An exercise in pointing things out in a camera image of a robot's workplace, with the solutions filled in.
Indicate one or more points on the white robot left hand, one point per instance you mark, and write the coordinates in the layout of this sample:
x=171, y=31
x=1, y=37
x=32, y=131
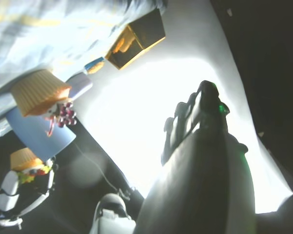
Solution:
x=197, y=182

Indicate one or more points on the strawberry cupcake toy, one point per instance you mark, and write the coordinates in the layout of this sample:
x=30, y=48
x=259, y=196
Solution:
x=24, y=161

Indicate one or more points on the grape cupcake toy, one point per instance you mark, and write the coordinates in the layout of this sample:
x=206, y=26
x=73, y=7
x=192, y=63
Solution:
x=39, y=92

